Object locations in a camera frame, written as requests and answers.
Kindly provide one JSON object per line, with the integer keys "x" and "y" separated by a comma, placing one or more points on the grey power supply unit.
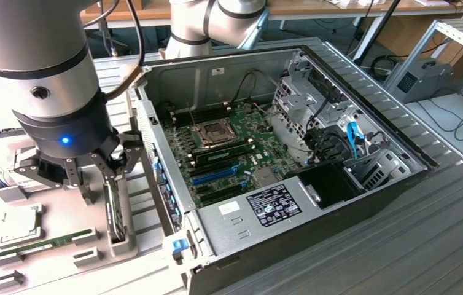
{"x": 231, "y": 227}

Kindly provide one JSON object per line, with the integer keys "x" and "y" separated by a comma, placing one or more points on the black expansion slot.
{"x": 215, "y": 167}
{"x": 224, "y": 198}
{"x": 219, "y": 190}

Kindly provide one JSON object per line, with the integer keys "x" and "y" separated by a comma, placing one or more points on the graphics card with metal bracket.
{"x": 115, "y": 209}

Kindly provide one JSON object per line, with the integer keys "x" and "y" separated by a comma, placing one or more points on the green motherboard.
{"x": 255, "y": 135}

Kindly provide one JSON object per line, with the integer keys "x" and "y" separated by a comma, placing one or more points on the grey parts rack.
{"x": 71, "y": 221}

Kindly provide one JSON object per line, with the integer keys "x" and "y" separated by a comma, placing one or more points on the blue expansion slot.
{"x": 212, "y": 176}

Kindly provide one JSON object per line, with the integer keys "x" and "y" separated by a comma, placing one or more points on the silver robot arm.
{"x": 29, "y": 46}

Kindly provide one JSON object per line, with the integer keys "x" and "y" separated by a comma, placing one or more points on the wooden desk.
{"x": 153, "y": 13}
{"x": 316, "y": 7}

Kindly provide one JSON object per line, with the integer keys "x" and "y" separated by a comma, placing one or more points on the silver CPU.
{"x": 20, "y": 224}

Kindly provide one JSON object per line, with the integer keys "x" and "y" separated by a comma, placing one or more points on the black open PC case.
{"x": 296, "y": 252}

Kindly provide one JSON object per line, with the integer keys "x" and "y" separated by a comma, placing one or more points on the blue case latch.
{"x": 179, "y": 246}

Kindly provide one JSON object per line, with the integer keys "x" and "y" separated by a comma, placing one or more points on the dark RAM stick with label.
{"x": 219, "y": 156}

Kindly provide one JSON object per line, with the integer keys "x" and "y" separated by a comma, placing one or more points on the silver chipset heatsink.
{"x": 265, "y": 178}

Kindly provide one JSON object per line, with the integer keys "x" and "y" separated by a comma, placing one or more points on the grey equipment box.
{"x": 423, "y": 80}

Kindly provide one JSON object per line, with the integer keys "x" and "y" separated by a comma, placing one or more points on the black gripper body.
{"x": 67, "y": 135}

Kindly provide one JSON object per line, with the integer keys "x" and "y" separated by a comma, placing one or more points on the perforated metal disk bay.
{"x": 292, "y": 129}

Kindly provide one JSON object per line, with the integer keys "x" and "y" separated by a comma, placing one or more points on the green RAM stick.
{"x": 43, "y": 244}

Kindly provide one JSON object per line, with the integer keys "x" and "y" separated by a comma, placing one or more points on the metal CPU socket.
{"x": 215, "y": 132}

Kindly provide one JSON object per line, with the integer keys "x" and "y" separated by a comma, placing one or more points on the black stand pole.
{"x": 377, "y": 30}

